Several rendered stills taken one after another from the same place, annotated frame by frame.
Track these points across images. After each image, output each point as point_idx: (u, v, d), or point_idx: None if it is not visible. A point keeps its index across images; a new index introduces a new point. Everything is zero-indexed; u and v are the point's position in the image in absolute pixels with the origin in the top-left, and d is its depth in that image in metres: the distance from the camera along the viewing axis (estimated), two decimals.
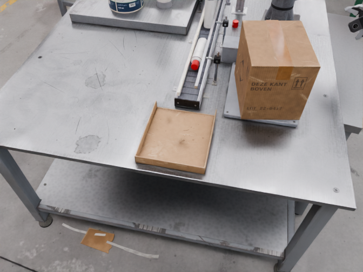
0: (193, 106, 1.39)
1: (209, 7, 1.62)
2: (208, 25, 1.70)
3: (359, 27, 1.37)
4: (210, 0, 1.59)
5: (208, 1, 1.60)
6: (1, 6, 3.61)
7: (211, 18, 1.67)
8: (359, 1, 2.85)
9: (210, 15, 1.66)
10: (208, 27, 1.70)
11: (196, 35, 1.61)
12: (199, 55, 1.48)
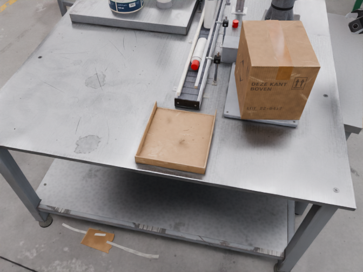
0: (193, 106, 1.39)
1: (209, 7, 1.62)
2: (208, 25, 1.70)
3: (359, 27, 1.37)
4: (210, 0, 1.59)
5: (208, 1, 1.60)
6: (1, 6, 3.61)
7: (211, 18, 1.67)
8: (359, 1, 2.85)
9: (210, 15, 1.66)
10: (208, 27, 1.70)
11: (196, 35, 1.61)
12: (199, 55, 1.48)
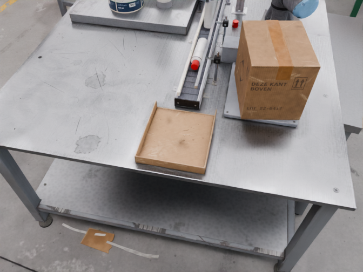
0: (193, 106, 1.39)
1: (209, 7, 1.62)
2: (208, 25, 1.70)
3: None
4: (210, 0, 1.59)
5: None
6: (1, 6, 3.61)
7: (211, 18, 1.67)
8: (359, 1, 2.85)
9: (210, 15, 1.66)
10: (208, 27, 1.70)
11: (196, 35, 1.61)
12: (199, 55, 1.48)
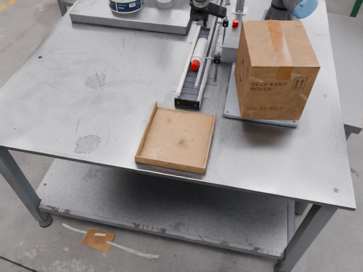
0: (193, 106, 1.39)
1: None
2: (208, 25, 1.70)
3: (221, 7, 1.49)
4: (210, 0, 1.59)
5: None
6: (1, 6, 3.61)
7: (211, 18, 1.67)
8: (359, 1, 2.85)
9: (210, 15, 1.66)
10: (208, 27, 1.70)
11: (196, 35, 1.61)
12: (199, 55, 1.48)
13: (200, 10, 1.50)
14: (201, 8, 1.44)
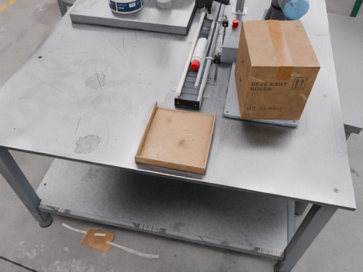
0: (193, 106, 1.39)
1: None
2: (210, 17, 1.76)
3: None
4: None
5: None
6: (1, 6, 3.61)
7: (214, 9, 1.73)
8: (359, 1, 2.85)
9: (213, 7, 1.71)
10: (210, 18, 1.76)
11: (196, 35, 1.61)
12: (199, 55, 1.48)
13: None
14: None
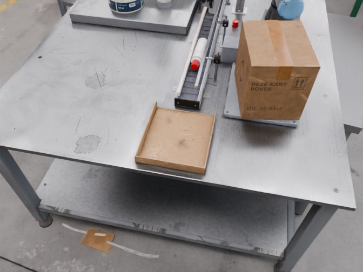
0: (193, 106, 1.39)
1: None
2: (212, 11, 1.79)
3: None
4: None
5: None
6: (1, 6, 3.61)
7: (215, 4, 1.76)
8: (359, 1, 2.85)
9: (215, 1, 1.75)
10: (212, 12, 1.80)
11: (196, 35, 1.61)
12: (199, 55, 1.48)
13: None
14: None
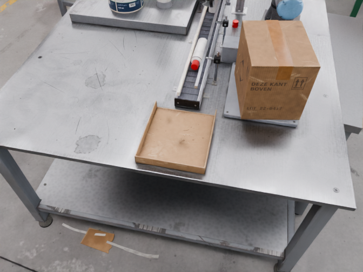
0: (193, 106, 1.39)
1: None
2: (212, 10, 1.80)
3: None
4: None
5: None
6: (1, 6, 3.61)
7: (215, 3, 1.77)
8: (359, 1, 2.85)
9: (215, 0, 1.76)
10: (212, 11, 1.80)
11: (196, 35, 1.61)
12: (199, 55, 1.48)
13: None
14: None
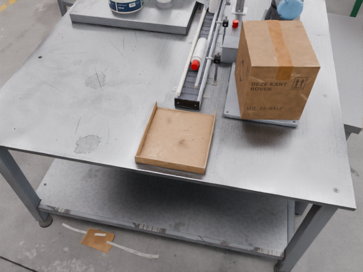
0: (193, 106, 1.39)
1: None
2: (212, 10, 1.80)
3: None
4: None
5: None
6: (1, 6, 3.61)
7: (215, 3, 1.77)
8: (359, 1, 2.85)
9: (215, 0, 1.76)
10: (212, 11, 1.80)
11: (196, 35, 1.61)
12: (199, 55, 1.48)
13: None
14: None
